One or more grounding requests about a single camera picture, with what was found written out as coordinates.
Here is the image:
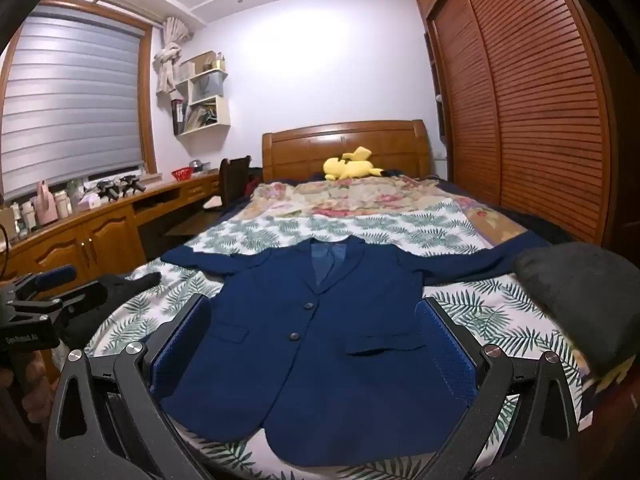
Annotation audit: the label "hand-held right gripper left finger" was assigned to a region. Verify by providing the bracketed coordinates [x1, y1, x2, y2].
[46, 294, 216, 480]

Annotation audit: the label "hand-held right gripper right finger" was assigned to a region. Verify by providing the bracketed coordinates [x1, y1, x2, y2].
[415, 297, 581, 480]

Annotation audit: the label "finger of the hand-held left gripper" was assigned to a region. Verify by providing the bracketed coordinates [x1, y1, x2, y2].
[10, 281, 108, 313]
[12, 266, 77, 297]

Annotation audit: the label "dark blue suit jacket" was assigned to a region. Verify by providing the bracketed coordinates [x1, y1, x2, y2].
[161, 236, 551, 468]

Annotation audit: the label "black garment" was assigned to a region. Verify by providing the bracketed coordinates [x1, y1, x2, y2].
[60, 271, 162, 351]

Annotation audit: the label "wooden desk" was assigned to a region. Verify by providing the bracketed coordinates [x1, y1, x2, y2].
[0, 170, 223, 281]

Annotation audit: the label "pink bag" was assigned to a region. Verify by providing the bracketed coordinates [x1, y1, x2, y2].
[36, 181, 57, 225]

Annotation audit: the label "leaf print blanket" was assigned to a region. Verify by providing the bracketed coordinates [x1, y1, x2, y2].
[82, 197, 596, 480]

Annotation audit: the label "black gadgets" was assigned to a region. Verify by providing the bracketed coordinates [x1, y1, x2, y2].
[95, 176, 147, 200]

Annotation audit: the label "dark padded garment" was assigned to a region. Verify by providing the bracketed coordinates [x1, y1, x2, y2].
[512, 242, 640, 376]

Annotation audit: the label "floral quilt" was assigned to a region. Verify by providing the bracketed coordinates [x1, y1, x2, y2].
[250, 175, 531, 256]

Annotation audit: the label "dark wooden chair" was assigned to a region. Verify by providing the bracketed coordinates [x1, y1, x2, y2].
[165, 156, 252, 238]

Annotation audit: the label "yellow plush toy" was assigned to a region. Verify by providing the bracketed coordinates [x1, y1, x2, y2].
[323, 146, 385, 181]

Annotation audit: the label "wooden bed headboard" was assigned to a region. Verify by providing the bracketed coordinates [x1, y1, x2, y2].
[262, 120, 432, 183]

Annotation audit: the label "tied beige curtain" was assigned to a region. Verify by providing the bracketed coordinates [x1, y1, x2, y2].
[152, 16, 193, 95]

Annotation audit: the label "wooden louvred wardrobe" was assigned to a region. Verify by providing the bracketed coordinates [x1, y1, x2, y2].
[414, 0, 621, 261]

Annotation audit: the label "white wall shelf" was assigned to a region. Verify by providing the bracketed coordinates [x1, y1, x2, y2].
[171, 51, 232, 136]

